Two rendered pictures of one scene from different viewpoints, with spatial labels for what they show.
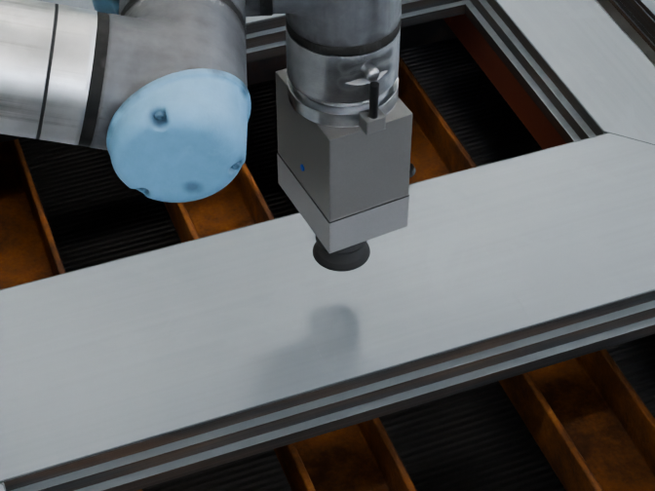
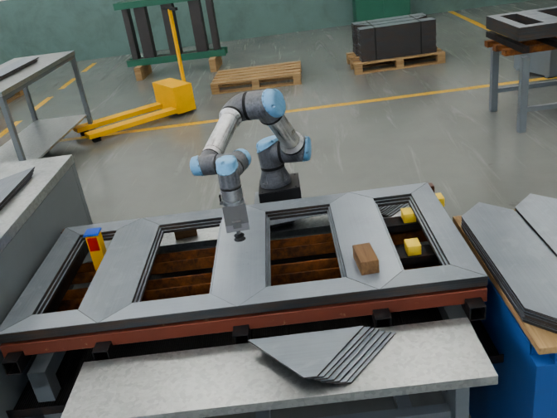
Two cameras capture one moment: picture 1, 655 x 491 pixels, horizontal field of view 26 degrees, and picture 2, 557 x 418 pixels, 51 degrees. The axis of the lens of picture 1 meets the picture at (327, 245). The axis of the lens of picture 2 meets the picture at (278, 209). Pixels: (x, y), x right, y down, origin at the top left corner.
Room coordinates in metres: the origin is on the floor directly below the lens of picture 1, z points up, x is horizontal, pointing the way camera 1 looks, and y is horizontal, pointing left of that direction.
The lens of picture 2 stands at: (1.65, -1.69, 1.89)
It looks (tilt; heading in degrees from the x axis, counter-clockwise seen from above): 26 degrees down; 113
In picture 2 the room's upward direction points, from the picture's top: 8 degrees counter-clockwise
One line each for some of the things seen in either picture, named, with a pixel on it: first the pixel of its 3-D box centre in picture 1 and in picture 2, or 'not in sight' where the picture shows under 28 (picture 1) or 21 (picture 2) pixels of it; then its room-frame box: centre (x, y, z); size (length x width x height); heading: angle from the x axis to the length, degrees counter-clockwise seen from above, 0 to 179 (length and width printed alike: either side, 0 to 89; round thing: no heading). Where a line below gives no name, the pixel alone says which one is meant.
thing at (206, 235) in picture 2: not in sight; (294, 222); (0.77, 0.54, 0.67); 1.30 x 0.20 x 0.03; 21
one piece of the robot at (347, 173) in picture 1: (358, 140); (234, 215); (0.77, -0.02, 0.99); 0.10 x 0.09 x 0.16; 117
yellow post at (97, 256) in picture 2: not in sight; (99, 255); (0.11, -0.02, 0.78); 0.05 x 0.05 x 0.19; 21
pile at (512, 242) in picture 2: not in sight; (549, 255); (1.81, 0.12, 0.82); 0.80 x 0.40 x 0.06; 111
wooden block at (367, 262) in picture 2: not in sight; (365, 258); (1.24, -0.07, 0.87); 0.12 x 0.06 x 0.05; 116
